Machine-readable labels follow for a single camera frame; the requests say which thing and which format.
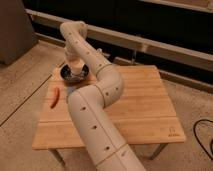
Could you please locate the white ceramic cup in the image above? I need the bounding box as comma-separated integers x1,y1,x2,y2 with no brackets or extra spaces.
69,60,84,75

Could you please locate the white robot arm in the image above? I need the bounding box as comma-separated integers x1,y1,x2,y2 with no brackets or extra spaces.
60,21,146,171

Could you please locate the dark ceramic bowl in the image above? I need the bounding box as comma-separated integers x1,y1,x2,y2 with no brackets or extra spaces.
60,64,89,83

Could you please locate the clear plastic bottle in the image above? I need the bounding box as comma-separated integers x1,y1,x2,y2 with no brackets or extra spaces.
97,48,103,55

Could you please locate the blue sponge block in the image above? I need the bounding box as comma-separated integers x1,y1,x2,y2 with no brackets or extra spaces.
67,87,75,97

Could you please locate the grey cabinet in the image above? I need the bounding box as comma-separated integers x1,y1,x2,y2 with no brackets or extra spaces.
0,0,38,65

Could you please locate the wooden folding table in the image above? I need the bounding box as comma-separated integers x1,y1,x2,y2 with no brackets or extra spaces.
32,66,186,160

